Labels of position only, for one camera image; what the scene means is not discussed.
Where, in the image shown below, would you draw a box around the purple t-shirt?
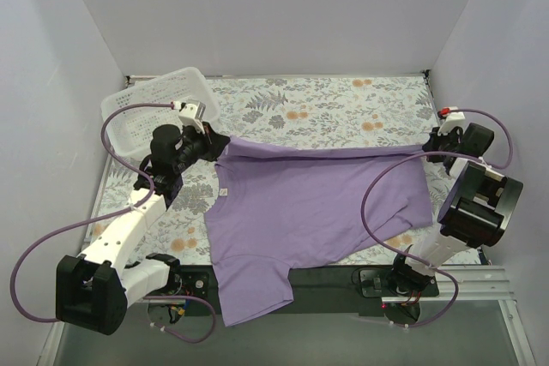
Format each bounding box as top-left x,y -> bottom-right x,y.
204,137 -> 432,326

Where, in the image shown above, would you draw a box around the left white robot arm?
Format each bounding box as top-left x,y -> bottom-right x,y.
56,123 -> 230,335

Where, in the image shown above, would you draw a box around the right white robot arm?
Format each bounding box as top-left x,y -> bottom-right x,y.
359,123 -> 523,304

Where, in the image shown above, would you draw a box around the white plastic basket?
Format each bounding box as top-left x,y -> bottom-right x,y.
100,67 -> 221,160

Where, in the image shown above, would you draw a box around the floral table mat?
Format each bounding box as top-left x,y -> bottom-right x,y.
92,75 -> 453,265

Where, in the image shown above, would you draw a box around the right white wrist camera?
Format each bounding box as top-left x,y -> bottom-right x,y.
437,106 -> 466,135

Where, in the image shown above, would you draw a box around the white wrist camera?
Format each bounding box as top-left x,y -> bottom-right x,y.
171,99 -> 206,135
437,106 -> 466,135

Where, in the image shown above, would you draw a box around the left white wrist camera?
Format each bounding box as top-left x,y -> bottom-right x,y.
171,99 -> 206,135

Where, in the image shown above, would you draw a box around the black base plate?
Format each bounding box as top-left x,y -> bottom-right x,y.
141,264 -> 443,318

